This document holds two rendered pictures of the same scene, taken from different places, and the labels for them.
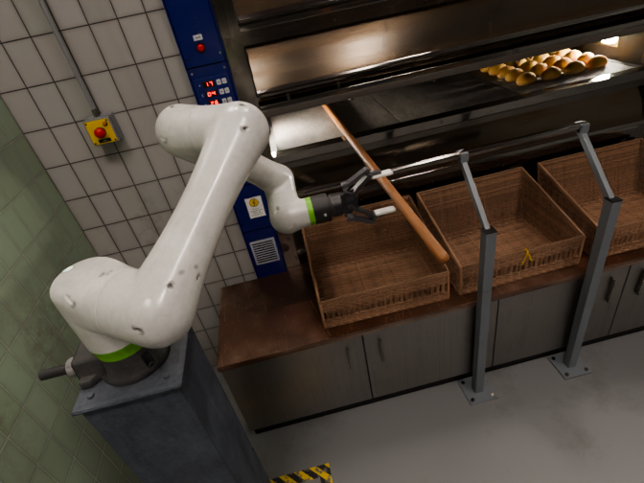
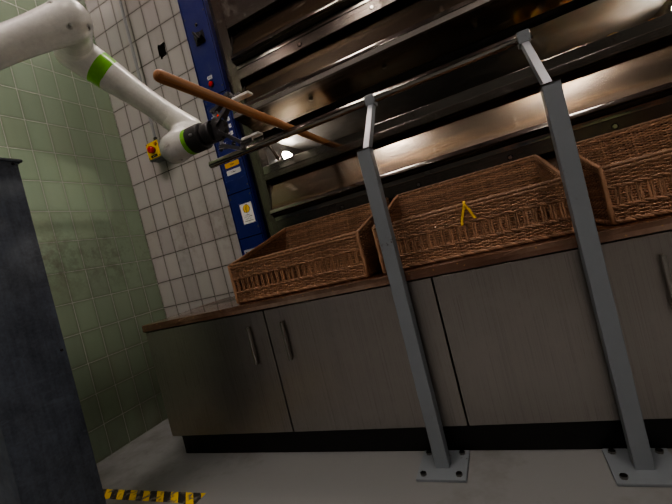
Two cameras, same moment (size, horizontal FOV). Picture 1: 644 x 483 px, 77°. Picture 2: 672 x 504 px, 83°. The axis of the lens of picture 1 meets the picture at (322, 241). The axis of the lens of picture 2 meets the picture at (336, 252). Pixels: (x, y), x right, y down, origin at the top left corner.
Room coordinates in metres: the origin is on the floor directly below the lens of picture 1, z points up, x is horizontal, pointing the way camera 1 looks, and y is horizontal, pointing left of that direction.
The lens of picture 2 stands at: (0.10, -0.96, 0.70)
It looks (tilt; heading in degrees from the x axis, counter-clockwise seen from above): 1 degrees down; 27
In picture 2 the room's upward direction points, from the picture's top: 14 degrees counter-clockwise
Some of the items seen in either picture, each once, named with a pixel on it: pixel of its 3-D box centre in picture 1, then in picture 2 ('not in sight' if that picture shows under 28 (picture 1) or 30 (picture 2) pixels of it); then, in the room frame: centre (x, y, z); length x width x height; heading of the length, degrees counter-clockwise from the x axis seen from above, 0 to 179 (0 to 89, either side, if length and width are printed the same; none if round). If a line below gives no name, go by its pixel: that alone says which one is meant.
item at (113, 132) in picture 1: (103, 128); (158, 150); (1.62, 0.73, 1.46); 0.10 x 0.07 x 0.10; 93
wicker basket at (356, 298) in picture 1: (370, 257); (317, 247); (1.45, -0.20, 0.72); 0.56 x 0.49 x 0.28; 92
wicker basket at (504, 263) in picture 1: (493, 225); (465, 209); (1.49, -0.78, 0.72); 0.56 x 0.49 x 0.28; 94
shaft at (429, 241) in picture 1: (355, 144); (312, 137); (1.61, -0.22, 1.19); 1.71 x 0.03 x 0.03; 4
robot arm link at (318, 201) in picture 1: (321, 207); (200, 137); (1.14, -0.02, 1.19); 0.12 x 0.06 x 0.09; 4
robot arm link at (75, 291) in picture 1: (107, 307); not in sight; (0.64, 0.44, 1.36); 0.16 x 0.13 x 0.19; 59
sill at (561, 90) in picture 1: (464, 114); (443, 105); (1.78, -0.76, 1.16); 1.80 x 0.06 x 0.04; 93
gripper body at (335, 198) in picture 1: (343, 202); (215, 130); (1.14, -0.09, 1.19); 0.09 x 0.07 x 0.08; 94
